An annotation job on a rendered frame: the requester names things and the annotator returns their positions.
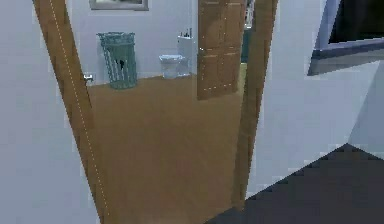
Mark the brown wooden room door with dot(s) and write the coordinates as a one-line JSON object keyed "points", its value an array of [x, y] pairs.
{"points": [[218, 50]]}

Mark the grey framed wall picture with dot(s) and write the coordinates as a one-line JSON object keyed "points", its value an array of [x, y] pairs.
{"points": [[118, 4]]}

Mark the white toilet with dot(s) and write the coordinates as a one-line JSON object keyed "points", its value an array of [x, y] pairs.
{"points": [[176, 60]]}

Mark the dark window with grey frame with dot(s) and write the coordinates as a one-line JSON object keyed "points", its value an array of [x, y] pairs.
{"points": [[356, 30]]}

